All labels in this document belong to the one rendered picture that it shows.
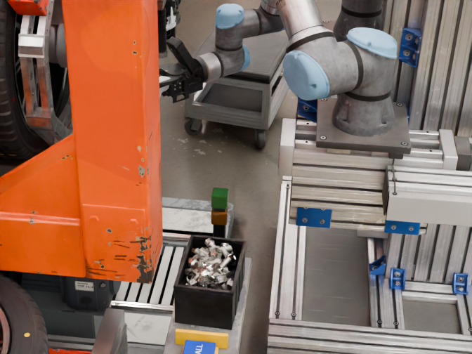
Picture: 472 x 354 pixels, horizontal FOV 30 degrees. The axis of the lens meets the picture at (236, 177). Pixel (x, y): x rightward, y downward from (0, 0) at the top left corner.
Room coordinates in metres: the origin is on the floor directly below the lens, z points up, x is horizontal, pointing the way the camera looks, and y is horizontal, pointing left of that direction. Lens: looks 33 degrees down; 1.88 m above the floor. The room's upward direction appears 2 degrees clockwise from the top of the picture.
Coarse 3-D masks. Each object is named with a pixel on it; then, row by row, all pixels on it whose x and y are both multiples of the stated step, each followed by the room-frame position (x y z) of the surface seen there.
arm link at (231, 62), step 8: (216, 48) 2.19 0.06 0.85; (216, 56) 2.16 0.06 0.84; (224, 56) 2.17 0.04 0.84; (232, 56) 2.17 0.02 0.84; (240, 56) 2.19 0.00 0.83; (248, 56) 2.21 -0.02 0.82; (224, 64) 2.15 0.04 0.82; (232, 64) 2.17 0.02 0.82; (240, 64) 2.19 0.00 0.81; (248, 64) 2.21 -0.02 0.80; (224, 72) 2.15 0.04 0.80; (232, 72) 2.18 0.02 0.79
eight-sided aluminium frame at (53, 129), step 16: (48, 0) 2.02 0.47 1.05; (32, 16) 2.02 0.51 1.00; (48, 16) 2.00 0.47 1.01; (32, 32) 2.00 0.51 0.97; (48, 32) 1.99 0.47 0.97; (32, 48) 1.94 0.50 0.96; (32, 64) 1.97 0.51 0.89; (48, 64) 1.97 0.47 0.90; (32, 80) 1.96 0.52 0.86; (48, 80) 1.96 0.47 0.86; (32, 96) 1.95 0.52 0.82; (48, 96) 1.94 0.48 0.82; (32, 112) 1.94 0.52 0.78; (48, 112) 1.93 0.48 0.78; (64, 112) 2.22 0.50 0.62; (32, 128) 1.95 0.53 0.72; (48, 128) 1.94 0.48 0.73; (64, 128) 2.04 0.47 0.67; (48, 144) 2.07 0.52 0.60
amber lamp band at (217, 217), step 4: (212, 208) 1.78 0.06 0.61; (212, 212) 1.77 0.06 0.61; (216, 212) 1.77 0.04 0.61; (220, 212) 1.77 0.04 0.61; (224, 212) 1.77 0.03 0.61; (212, 216) 1.77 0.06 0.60; (216, 216) 1.76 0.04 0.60; (220, 216) 1.76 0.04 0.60; (224, 216) 1.76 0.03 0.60; (212, 220) 1.77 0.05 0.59; (216, 220) 1.76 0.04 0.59; (220, 220) 1.76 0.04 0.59; (224, 220) 1.76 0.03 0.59; (212, 224) 1.77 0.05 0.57; (216, 224) 1.76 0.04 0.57; (220, 224) 1.76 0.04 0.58; (224, 224) 1.76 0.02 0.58
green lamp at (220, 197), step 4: (216, 188) 1.80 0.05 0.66; (220, 188) 1.80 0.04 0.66; (224, 188) 1.80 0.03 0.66; (212, 192) 1.78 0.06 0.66; (216, 192) 1.78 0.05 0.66; (220, 192) 1.78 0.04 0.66; (224, 192) 1.78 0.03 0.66; (228, 192) 1.79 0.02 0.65; (212, 196) 1.77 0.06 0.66; (216, 196) 1.77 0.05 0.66; (220, 196) 1.77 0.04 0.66; (224, 196) 1.76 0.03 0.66; (228, 196) 1.79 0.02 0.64; (212, 200) 1.77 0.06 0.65; (216, 200) 1.76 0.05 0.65; (220, 200) 1.76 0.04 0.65; (224, 200) 1.76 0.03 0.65; (228, 200) 1.79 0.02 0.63; (212, 204) 1.77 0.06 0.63; (216, 204) 1.76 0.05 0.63; (220, 204) 1.76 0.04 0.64; (224, 204) 1.76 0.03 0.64; (216, 208) 1.76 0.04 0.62; (220, 208) 1.76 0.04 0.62; (224, 208) 1.76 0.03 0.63
